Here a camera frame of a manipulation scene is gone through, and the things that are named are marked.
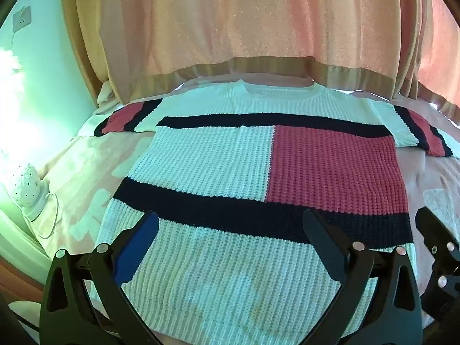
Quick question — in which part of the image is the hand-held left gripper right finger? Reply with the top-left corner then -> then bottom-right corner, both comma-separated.
302,208 -> 423,345

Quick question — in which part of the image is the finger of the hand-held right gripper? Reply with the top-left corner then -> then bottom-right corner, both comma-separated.
415,206 -> 460,319

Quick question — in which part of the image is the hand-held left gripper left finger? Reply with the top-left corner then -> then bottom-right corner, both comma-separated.
39,210 -> 162,345

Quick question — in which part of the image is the white navy red knit sweater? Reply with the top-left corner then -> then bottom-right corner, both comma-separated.
94,79 -> 454,338

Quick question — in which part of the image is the white lace cloth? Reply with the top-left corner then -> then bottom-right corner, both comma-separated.
423,187 -> 460,221

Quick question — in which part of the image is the pink patterned bed sheet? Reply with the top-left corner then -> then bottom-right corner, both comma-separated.
36,75 -> 460,345

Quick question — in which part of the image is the white bedside table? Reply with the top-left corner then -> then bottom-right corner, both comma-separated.
0,205 -> 51,281

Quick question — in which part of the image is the white dotted egg-shaped lamp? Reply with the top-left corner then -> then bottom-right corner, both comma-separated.
11,163 -> 49,220

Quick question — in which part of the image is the white fluffy decoration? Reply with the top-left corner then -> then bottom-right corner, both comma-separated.
0,47 -> 26,81

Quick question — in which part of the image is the peach curtain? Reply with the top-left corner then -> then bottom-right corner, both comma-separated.
59,0 -> 460,116

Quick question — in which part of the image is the white lamp cable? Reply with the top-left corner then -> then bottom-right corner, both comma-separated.
34,192 -> 61,239

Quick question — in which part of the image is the white wall socket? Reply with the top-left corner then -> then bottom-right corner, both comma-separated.
12,5 -> 32,32

